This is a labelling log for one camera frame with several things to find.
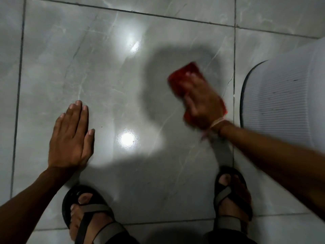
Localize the person's right foot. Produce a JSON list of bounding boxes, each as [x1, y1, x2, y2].
[[218, 174, 252, 219]]

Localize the person's foot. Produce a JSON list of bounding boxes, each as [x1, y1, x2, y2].
[[69, 192, 113, 243], [218, 174, 252, 219]]

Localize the person's black grey sandal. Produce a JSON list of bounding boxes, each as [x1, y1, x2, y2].
[[62, 185, 128, 244], [213, 166, 254, 236]]

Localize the person's right hand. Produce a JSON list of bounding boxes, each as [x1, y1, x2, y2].
[[176, 72, 227, 131]]

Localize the red cleaning cloth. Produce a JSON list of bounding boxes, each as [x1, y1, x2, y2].
[[168, 62, 228, 124]]

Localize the person's right black grey sandal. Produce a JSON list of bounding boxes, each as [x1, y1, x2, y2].
[[213, 166, 254, 236]]

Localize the person's left foot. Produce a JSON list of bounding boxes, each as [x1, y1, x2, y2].
[[69, 192, 113, 243]]

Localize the person's left black grey sandal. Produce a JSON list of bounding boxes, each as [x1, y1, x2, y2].
[[62, 185, 128, 244]]

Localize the person's left hand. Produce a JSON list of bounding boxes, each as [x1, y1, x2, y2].
[[48, 100, 95, 171]]

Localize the pale string wrist bracelet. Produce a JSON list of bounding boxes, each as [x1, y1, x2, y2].
[[201, 117, 230, 140]]

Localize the person's right forearm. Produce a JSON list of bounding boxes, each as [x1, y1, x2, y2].
[[218, 120, 325, 221]]

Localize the white ribbed round appliance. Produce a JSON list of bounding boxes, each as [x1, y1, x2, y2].
[[240, 37, 325, 154]]

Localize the person's dark trousers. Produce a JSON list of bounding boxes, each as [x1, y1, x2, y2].
[[105, 225, 257, 244]]

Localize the person's left forearm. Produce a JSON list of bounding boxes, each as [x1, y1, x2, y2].
[[0, 166, 74, 244]]

